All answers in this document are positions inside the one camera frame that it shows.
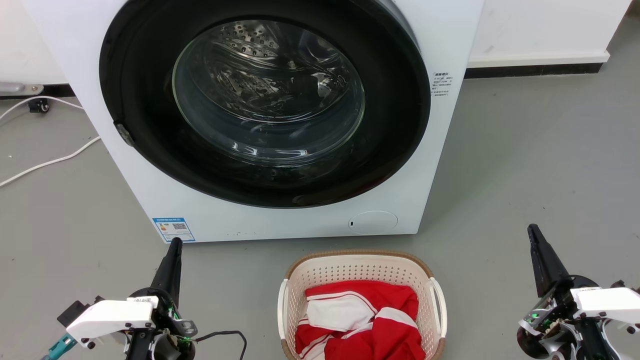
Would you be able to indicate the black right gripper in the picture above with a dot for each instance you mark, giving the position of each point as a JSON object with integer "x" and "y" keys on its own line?
{"x": 547, "y": 320}

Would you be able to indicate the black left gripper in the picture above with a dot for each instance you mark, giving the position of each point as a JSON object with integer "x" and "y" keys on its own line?
{"x": 167, "y": 320}

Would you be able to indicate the teal connector on left arm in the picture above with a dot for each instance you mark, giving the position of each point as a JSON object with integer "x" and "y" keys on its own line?
{"x": 57, "y": 348}

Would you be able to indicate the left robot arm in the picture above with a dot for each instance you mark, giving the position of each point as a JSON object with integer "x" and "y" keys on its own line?
{"x": 142, "y": 347}

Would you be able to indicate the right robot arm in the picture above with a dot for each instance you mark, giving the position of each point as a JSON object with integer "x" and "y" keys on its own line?
{"x": 600, "y": 342}

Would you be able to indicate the white laundry basket brown rim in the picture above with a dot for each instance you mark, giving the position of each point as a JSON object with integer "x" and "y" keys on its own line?
{"x": 360, "y": 267}

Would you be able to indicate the blue energy label sticker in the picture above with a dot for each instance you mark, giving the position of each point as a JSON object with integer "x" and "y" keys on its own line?
{"x": 173, "y": 229}

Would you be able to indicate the white front-load washing machine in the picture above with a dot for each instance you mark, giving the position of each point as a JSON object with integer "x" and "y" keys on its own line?
{"x": 280, "y": 220}

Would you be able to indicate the black round washer door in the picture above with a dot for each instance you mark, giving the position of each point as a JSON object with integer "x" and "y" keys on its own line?
{"x": 150, "y": 125}

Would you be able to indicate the round white filter cover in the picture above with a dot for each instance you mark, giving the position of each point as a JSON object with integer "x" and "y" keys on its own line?
{"x": 373, "y": 222}

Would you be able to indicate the red and white garment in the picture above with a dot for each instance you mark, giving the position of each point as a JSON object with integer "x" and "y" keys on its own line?
{"x": 380, "y": 340}

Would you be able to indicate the small printed text sticker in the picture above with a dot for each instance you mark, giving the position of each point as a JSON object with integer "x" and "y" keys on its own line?
{"x": 442, "y": 84}

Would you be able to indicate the small black floor caster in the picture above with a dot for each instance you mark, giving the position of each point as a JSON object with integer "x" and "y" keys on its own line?
{"x": 38, "y": 105}

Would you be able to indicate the white cabinet base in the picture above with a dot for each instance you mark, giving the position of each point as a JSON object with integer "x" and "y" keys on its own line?
{"x": 540, "y": 30}

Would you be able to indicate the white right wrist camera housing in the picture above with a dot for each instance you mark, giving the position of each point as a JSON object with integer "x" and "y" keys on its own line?
{"x": 607, "y": 302}

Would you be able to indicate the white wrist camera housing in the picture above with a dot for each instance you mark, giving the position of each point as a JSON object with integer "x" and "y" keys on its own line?
{"x": 607, "y": 302}
{"x": 110, "y": 317}

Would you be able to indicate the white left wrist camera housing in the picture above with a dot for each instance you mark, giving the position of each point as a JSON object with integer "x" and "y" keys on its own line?
{"x": 110, "y": 317}

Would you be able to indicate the grey metal bracket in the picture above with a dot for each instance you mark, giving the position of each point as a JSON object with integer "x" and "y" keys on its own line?
{"x": 20, "y": 88}

